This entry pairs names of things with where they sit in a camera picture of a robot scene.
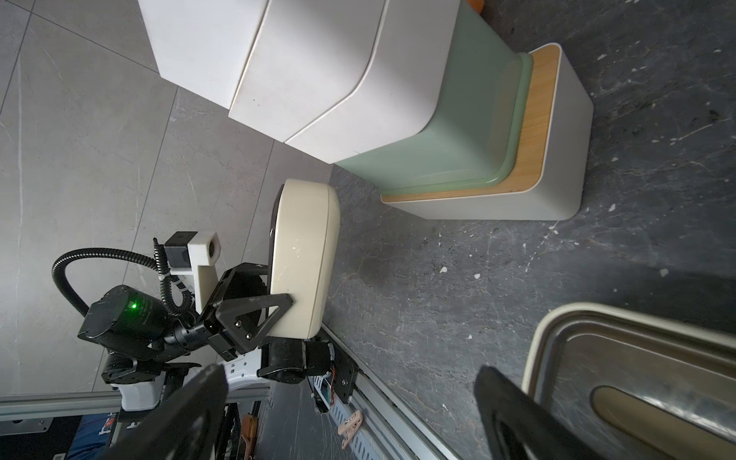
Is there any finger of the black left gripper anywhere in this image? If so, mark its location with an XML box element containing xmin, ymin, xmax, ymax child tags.
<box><xmin>216</xmin><ymin>293</ymin><xmax>293</xmax><ymax>354</ymax></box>

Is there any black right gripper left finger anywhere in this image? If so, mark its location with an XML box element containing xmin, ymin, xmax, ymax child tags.
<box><xmin>102</xmin><ymin>364</ymin><xmax>229</xmax><ymax>460</ymax></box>

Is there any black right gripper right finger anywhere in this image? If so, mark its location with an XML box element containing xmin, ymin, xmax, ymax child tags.
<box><xmin>473</xmin><ymin>366</ymin><xmax>601</xmax><ymax>459</ymax></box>

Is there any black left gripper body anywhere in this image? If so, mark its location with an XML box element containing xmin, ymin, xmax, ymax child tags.
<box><xmin>163</xmin><ymin>263</ymin><xmax>268</xmax><ymax>361</ymax></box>

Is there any cream box dark lid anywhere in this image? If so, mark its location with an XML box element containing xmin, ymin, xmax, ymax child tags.
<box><xmin>522</xmin><ymin>303</ymin><xmax>735</xmax><ymax>459</ymax></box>
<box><xmin>268</xmin><ymin>179</ymin><xmax>340</xmax><ymax>339</ymax></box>

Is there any white tissue box bamboo lid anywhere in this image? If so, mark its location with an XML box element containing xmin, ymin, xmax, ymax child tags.
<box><xmin>229</xmin><ymin>1</ymin><xmax>384</xmax><ymax>142</ymax></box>

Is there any bamboo lid box edge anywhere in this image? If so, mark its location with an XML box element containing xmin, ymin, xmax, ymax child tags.
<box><xmin>139</xmin><ymin>0</ymin><xmax>268</xmax><ymax>108</ymax></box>

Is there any large bamboo lid tissue box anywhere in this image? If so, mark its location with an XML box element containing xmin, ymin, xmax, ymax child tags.
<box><xmin>381</xmin><ymin>42</ymin><xmax>594</xmax><ymax>222</ymax></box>

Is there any mint green tissue box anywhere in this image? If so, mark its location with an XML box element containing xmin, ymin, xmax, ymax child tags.
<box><xmin>339</xmin><ymin>2</ymin><xmax>533</xmax><ymax>196</ymax></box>

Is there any white tissue box grey lid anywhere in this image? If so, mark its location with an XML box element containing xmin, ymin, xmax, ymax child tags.
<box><xmin>286</xmin><ymin>1</ymin><xmax>460</xmax><ymax>164</ymax></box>

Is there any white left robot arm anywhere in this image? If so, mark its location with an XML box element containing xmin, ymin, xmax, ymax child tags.
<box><xmin>52</xmin><ymin>241</ymin><xmax>333</xmax><ymax>412</ymax></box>

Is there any orange plush fish toy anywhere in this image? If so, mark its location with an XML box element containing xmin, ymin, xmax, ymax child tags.
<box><xmin>466</xmin><ymin>0</ymin><xmax>485</xmax><ymax>13</ymax></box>

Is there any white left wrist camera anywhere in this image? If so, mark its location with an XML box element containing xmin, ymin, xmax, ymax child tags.
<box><xmin>164</xmin><ymin>231</ymin><xmax>222</xmax><ymax>314</ymax></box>

